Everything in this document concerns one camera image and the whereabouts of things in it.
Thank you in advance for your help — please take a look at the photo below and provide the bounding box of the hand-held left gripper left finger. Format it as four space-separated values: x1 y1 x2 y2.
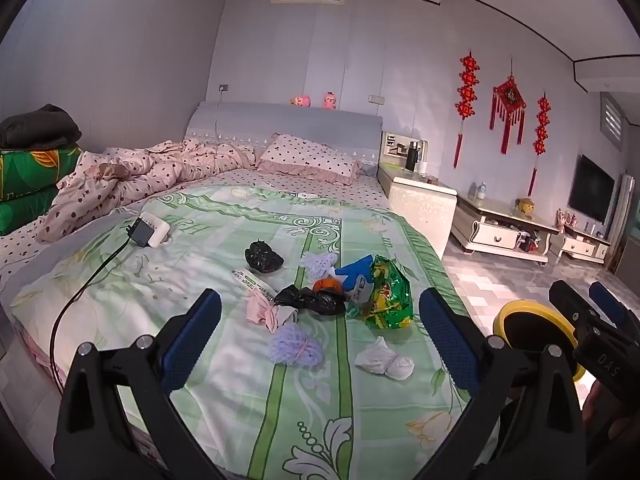
52 287 223 480

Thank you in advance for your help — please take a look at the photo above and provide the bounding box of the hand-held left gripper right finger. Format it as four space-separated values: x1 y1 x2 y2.
417 287 586 480

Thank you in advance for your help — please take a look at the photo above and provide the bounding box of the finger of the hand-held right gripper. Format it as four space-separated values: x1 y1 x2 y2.
548 280 598 333
588 281 633 331

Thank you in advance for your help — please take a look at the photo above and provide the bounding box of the yellow rimmed waste bin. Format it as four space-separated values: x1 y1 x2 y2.
492 300 586 386

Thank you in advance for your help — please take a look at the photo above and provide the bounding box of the green snack bag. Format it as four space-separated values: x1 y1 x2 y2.
362 255 415 331

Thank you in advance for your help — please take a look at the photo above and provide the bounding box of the blue rubber glove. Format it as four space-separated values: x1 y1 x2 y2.
334 255 375 288

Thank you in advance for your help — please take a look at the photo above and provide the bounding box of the white television cabinet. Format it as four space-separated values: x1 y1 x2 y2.
557 222 613 261

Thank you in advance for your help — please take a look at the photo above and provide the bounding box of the crumpled white tissue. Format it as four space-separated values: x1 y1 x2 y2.
354 336 416 380

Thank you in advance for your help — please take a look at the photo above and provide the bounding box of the green floral bedspread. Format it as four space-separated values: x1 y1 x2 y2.
10 185 501 480

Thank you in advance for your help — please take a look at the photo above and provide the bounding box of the pink crumpled cloth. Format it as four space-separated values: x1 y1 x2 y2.
245 291 299 333

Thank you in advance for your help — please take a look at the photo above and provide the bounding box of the printed paper strip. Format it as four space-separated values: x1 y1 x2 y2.
231 268 278 293

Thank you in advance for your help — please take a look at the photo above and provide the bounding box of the white standing air conditioner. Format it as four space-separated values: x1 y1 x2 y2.
607 172 636 241

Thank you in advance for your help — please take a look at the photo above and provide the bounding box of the white coffee table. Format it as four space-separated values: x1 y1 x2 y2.
450 194 561 266

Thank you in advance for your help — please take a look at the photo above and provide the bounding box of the purple foam net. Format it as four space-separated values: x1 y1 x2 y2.
270 322 325 368

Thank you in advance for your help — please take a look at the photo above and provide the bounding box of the white printed wrapper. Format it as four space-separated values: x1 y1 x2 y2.
345 280 373 311

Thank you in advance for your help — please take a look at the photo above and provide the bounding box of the black power adapter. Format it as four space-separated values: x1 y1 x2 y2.
127 219 156 248

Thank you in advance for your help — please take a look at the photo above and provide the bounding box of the white power strip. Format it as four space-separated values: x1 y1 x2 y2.
137 211 172 248

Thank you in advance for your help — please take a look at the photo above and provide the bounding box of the long black plastic bag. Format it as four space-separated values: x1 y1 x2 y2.
274 284 347 317

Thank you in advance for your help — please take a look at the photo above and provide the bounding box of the white nightstand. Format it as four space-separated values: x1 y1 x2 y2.
377 130 458 261

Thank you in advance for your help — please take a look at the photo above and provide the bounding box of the white lavender foam net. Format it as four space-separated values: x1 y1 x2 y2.
300 251 341 281

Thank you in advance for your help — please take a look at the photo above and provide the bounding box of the long red knot ornament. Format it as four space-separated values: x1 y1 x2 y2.
454 50 480 170
527 91 552 198

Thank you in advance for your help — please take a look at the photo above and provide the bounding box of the pink polka dot quilt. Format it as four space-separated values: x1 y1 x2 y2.
37 137 258 243

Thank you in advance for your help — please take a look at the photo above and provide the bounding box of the window with blinds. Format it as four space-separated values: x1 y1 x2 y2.
600 91 626 153

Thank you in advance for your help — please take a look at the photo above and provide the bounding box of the green folded quilt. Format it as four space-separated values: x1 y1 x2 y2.
0 185 66 236
0 145 83 198

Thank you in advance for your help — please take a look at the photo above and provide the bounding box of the red diamond knot ornament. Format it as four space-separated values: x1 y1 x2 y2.
489 59 528 156

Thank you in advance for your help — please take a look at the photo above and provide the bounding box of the pink polka dot pillow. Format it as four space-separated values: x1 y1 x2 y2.
255 132 363 183

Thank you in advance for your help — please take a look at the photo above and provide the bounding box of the grey upholstered bed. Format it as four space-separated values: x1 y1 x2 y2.
0 101 501 480

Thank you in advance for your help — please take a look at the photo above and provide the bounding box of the dark folded cloth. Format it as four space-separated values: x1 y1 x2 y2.
0 104 82 150

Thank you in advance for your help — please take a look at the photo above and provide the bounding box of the wall television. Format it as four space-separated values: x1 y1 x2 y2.
567 154 617 226

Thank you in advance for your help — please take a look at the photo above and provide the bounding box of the black cable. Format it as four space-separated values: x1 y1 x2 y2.
49 235 133 396

